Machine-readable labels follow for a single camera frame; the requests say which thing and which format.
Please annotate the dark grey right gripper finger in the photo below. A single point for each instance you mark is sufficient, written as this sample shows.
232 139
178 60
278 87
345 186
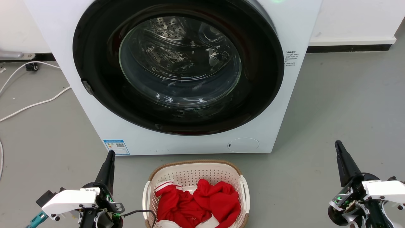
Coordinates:
346 164

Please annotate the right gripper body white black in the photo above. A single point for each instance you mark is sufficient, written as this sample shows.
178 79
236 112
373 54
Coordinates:
379 190

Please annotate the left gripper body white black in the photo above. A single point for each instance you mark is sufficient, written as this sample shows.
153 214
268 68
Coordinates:
69 201

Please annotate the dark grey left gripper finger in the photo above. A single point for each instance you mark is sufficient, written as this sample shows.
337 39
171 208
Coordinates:
107 172

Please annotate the white plastic laundry basket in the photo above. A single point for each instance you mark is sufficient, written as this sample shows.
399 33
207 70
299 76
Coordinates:
190 172

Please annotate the blue energy label sticker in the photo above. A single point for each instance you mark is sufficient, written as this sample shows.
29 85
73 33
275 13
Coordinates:
116 147

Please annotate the white front-load washing machine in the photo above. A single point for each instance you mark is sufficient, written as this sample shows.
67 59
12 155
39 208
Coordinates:
95 126

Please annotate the round white filter cover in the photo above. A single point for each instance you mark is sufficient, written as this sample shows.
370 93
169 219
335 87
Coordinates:
243 144

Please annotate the red garment with white stripes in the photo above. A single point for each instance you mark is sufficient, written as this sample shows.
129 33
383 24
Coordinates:
215 199

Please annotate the small printed text sticker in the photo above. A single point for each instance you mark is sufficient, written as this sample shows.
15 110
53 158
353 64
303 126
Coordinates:
291 58

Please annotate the round black glass washer door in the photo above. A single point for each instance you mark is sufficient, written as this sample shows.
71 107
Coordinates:
95 47

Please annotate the small black caster wheel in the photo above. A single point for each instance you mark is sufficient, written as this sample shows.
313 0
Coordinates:
32 66

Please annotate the grey metal bar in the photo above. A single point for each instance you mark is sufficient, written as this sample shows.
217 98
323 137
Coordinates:
15 55

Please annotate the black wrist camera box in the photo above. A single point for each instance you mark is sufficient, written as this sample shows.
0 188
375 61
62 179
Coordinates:
46 198

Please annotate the white wall ledge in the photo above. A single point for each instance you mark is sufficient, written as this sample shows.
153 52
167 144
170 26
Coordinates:
351 41

